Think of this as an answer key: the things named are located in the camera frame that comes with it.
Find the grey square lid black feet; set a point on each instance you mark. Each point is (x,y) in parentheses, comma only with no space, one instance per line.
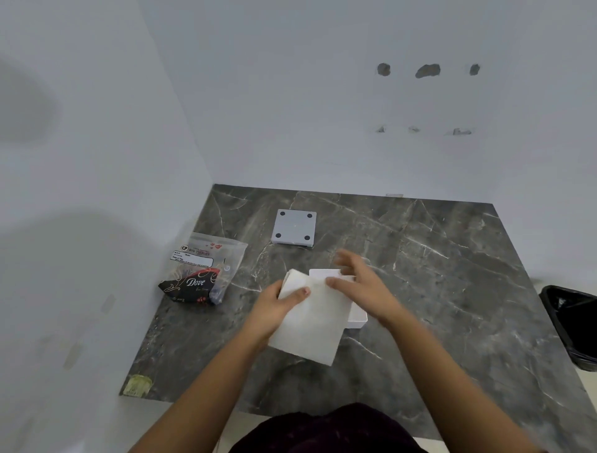
(294,227)

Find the person's left hand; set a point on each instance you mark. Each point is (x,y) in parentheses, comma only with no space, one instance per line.
(263,315)

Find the person's right hand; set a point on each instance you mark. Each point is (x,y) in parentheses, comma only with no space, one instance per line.
(368,291)

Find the yellow-green sticker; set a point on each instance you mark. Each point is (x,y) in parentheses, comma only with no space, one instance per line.
(136,386)

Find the person's right forearm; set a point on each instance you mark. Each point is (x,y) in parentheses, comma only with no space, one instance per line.
(447,382)

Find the white paper napkin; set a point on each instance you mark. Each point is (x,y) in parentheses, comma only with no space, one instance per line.
(312,326)

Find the clear plastic packet dark label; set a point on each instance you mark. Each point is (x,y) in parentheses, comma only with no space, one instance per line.
(200,273)

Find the person's left thumb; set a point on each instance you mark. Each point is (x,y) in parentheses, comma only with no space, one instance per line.
(297,295)

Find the white square box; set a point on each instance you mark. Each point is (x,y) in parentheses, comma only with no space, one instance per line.
(357,318)

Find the person's right thumb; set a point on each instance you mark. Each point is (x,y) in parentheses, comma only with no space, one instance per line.
(339,283)

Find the black bin with liner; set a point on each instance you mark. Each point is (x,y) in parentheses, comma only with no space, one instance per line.
(571,326)

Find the person's left forearm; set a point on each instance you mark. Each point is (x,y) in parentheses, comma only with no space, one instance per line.
(200,396)

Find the person's dark maroon clothing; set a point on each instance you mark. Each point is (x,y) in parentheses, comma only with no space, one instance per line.
(331,431)

